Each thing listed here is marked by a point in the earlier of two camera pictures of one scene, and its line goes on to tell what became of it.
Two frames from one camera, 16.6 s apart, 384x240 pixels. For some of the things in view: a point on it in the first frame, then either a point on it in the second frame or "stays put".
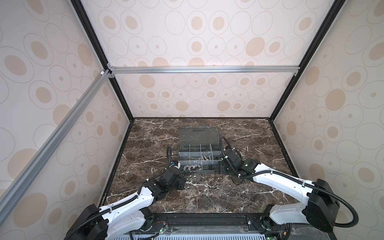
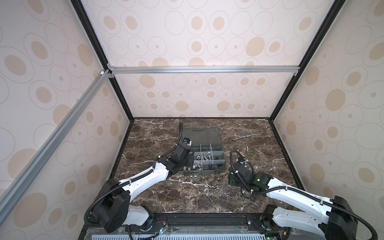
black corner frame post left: x=99 y=48 stays put
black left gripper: x=181 y=182 to x=191 y=159
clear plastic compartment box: x=199 y=150 stays put
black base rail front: x=214 y=223 stays put
